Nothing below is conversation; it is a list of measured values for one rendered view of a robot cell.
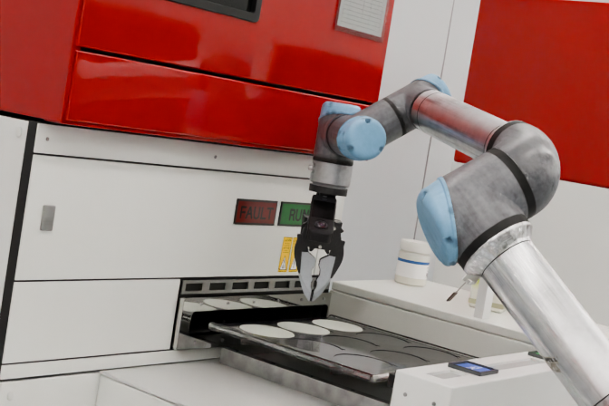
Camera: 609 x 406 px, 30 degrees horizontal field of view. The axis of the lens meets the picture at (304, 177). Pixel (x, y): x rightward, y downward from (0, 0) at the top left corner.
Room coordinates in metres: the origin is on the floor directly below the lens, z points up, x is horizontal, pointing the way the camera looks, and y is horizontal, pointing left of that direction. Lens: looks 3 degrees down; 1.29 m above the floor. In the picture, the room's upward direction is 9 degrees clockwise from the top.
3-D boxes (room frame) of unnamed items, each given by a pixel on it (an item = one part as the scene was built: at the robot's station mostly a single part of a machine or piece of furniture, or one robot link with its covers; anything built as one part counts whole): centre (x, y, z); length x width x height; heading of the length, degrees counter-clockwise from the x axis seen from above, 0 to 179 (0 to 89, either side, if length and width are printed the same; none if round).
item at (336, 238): (2.09, -0.05, 1.11); 0.09 x 0.08 x 0.12; 3
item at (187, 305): (2.17, 0.05, 0.89); 0.44 x 0.02 x 0.10; 142
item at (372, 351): (2.06, -0.13, 0.90); 0.34 x 0.34 x 0.01; 52
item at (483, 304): (2.18, -0.37, 1.03); 0.06 x 0.04 x 0.13; 52
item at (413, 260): (2.50, -0.27, 1.01); 0.07 x 0.07 x 0.10
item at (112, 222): (2.04, 0.17, 1.02); 0.82 x 0.03 x 0.40; 142
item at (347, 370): (1.91, -0.02, 0.90); 0.37 x 0.01 x 0.01; 52
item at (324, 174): (2.08, -0.04, 1.19); 0.08 x 0.08 x 0.05
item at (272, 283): (2.18, 0.05, 0.96); 0.44 x 0.01 x 0.02; 142
